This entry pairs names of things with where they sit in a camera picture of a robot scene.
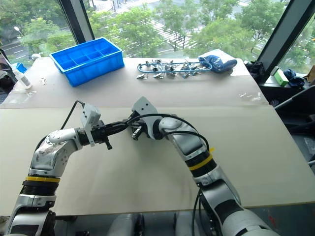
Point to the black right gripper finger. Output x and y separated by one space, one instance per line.
137 132

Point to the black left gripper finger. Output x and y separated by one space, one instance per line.
114 131
115 125

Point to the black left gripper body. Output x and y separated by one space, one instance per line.
99 132

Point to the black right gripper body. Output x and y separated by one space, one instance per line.
137 120

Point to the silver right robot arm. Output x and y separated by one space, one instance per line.
211 186

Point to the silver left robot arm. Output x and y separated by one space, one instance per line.
46 159

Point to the silver hanger clip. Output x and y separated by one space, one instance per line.
158 76
142 77
186 75

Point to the blue clip hanger rack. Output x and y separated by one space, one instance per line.
171 67

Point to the blue plastic divided bin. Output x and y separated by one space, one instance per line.
88 65

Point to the small white key-shaped piece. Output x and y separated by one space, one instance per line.
43 81

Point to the small clear plastic scrap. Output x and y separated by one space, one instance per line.
31 92

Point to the white plastic bottle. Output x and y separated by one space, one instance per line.
23 79

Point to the white round object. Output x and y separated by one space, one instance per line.
36 57

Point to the blue cloth in plastic bag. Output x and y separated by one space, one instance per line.
217 61

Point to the small blue container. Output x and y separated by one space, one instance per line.
21 67

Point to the clear plastic scraps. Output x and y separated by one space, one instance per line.
253 97

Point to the black cloth bundle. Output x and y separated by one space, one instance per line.
255 70

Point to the green box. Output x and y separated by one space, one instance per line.
281 78

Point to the black chair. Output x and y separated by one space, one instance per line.
300 104

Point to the dark blue cloth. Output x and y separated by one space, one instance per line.
295 77

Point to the brown cardboard box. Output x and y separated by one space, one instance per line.
310 78

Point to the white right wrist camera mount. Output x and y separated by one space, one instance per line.
144 105

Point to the dark window frame post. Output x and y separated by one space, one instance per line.
76 22
283 37

